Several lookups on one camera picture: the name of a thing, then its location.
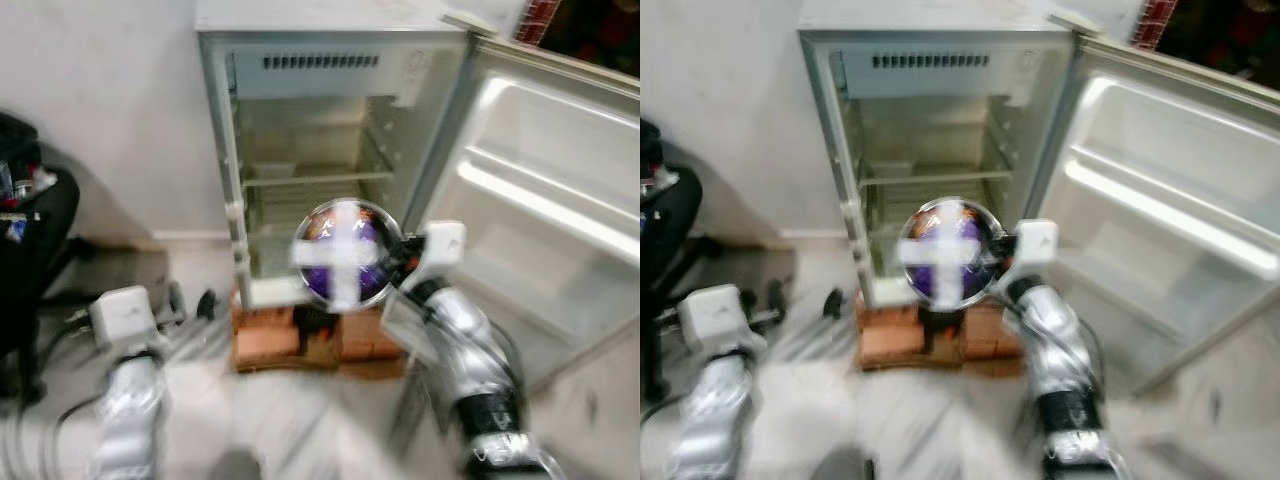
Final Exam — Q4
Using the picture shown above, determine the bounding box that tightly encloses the round purple bowl white cross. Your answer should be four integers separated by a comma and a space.
292, 198, 404, 311
898, 197, 1009, 309

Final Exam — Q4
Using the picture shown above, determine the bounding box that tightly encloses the glass fridge shelf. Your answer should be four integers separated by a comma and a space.
242, 168, 397, 189
862, 168, 1016, 189

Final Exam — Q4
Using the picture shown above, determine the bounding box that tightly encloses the orange brick stack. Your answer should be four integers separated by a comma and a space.
965, 305, 1026, 361
338, 305, 406, 363
858, 300, 926, 369
232, 298, 303, 369

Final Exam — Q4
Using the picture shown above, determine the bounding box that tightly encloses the grey robot left leg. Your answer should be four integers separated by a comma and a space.
812, 445, 869, 480
205, 448, 263, 480

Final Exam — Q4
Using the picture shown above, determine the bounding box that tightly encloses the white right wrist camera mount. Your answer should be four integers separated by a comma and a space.
418, 220, 468, 279
1010, 218, 1059, 271

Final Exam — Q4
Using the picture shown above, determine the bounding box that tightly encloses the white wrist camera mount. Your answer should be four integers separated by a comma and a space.
88, 285, 159, 349
418, 220, 468, 279
678, 284, 749, 346
1010, 218, 1059, 271

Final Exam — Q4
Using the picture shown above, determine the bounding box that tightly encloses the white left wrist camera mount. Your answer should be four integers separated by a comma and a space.
678, 284, 749, 346
88, 285, 159, 349

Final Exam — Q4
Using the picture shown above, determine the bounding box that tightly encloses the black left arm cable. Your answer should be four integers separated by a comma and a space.
52, 395, 109, 451
640, 395, 686, 426

